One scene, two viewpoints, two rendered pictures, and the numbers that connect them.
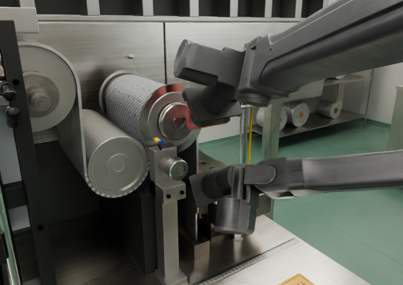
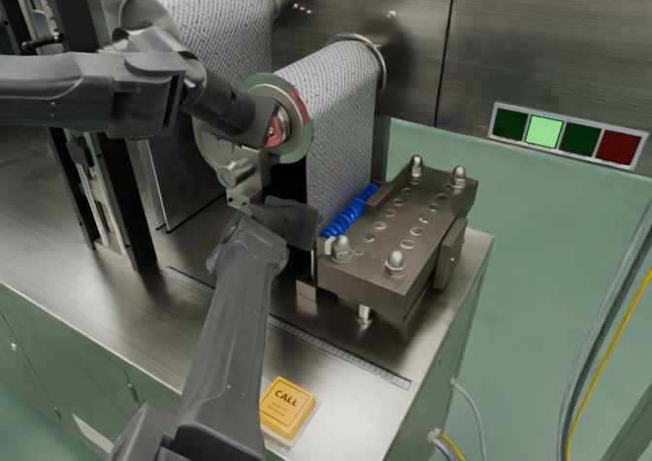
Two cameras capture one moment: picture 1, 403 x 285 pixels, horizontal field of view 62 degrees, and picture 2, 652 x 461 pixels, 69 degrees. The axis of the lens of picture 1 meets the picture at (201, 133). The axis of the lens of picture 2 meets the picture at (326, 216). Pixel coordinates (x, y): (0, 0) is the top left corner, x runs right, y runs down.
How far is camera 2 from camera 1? 75 cm
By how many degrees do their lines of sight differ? 59
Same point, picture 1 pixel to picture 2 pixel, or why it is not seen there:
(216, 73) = not seen: hidden behind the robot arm
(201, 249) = (305, 289)
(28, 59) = (148, 10)
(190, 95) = not seen: hidden behind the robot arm
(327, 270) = (359, 437)
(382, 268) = not seen: outside the picture
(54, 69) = (167, 23)
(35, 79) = (122, 32)
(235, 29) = not seen: outside the picture
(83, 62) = (334, 11)
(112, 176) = (216, 151)
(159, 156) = (240, 154)
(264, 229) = (407, 342)
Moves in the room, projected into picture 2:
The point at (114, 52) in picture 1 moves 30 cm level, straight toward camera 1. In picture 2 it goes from (373, 4) to (237, 31)
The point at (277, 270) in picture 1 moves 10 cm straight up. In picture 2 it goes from (323, 378) to (323, 336)
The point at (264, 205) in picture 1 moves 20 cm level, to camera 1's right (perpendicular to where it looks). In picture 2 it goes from (389, 305) to (472, 406)
